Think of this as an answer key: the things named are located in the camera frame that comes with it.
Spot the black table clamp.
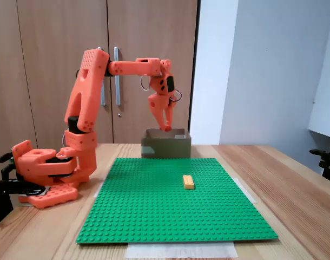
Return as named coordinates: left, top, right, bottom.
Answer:
left=0, top=178, right=47, bottom=224

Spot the white board panel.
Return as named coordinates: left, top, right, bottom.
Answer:
left=307, top=0, right=330, bottom=139

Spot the arm servo cable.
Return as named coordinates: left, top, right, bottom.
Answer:
left=139, top=75, right=151, bottom=92

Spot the yellow lego block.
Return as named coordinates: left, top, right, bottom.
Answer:
left=182, top=174, right=196, bottom=190

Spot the black stand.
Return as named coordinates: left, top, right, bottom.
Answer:
left=309, top=94, right=330, bottom=185

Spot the black power cable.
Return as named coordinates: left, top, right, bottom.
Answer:
left=0, top=153, right=17, bottom=181

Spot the long masking tape strip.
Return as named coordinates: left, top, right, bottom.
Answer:
left=126, top=242, right=238, bottom=259

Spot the brown wooden cabinet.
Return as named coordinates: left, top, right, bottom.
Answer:
left=0, top=0, right=201, bottom=163

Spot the green lego baseplate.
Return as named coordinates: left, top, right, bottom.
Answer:
left=75, top=158, right=279, bottom=244

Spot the open cardboard box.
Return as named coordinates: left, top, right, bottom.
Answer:
left=141, top=128, right=192, bottom=159

